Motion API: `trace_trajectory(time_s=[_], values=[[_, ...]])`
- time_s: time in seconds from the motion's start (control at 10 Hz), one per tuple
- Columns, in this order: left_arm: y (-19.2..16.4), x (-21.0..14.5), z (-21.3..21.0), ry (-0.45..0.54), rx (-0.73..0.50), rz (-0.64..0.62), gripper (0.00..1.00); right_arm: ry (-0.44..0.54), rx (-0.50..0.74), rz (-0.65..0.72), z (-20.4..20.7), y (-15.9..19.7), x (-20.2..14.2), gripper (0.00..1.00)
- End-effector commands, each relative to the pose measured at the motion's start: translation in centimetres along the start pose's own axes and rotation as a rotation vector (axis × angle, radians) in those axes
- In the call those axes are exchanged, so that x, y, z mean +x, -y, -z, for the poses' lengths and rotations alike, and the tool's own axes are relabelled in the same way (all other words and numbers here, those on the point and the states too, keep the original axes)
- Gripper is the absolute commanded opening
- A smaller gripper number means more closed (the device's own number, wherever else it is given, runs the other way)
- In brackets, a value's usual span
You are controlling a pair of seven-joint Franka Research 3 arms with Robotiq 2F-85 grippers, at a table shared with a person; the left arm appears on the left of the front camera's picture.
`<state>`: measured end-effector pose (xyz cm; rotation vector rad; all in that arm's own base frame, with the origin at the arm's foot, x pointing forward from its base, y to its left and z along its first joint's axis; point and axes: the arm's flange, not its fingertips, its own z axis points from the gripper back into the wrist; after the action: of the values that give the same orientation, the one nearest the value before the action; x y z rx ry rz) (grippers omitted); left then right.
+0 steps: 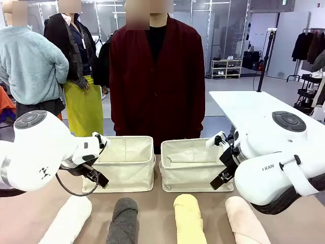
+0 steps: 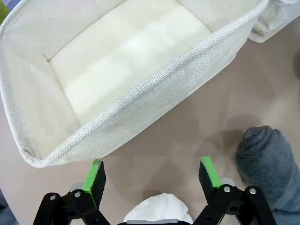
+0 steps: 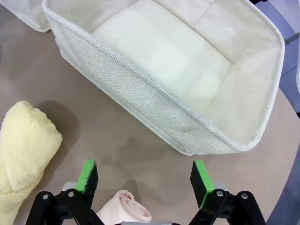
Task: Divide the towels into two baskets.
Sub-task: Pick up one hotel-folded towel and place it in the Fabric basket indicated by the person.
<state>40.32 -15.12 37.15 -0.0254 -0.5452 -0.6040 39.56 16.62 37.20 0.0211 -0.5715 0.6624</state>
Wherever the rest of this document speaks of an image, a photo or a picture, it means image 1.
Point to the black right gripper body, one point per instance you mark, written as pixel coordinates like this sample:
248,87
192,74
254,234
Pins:
230,157

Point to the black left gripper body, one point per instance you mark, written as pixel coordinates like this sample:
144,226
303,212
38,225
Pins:
81,169

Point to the grey towel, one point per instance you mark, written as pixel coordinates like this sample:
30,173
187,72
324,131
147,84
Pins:
124,218

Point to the pink towel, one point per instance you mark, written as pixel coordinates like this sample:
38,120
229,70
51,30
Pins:
243,221

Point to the yellow towel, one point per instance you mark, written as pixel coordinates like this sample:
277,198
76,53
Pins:
189,218

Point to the white towel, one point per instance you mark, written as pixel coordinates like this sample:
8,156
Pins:
68,218

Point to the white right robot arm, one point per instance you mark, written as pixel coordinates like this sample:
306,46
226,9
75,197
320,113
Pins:
269,142

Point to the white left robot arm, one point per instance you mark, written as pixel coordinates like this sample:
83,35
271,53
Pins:
38,145

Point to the cream fabric basket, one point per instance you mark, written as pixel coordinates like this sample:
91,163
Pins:
127,170
190,172

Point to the white table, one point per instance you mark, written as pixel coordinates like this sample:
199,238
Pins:
243,104

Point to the mannequin in black coat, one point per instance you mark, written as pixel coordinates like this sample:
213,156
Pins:
81,101

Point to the wooden shoe rack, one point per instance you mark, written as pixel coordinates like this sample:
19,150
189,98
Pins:
226,68

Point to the person in maroon cardigan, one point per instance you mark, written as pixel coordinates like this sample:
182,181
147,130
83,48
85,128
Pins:
157,84

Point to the mannequin in blue fleece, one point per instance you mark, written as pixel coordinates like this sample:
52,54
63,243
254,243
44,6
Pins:
30,66

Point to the clothes rack with dark garments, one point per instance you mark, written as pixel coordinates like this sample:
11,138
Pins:
307,47

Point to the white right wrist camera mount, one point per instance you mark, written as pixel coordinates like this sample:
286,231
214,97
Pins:
213,141

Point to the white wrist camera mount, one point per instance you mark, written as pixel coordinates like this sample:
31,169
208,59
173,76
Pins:
102,141
213,141

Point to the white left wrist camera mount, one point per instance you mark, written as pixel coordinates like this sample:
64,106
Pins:
102,141

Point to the black camera pole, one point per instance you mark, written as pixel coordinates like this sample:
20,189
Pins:
265,61

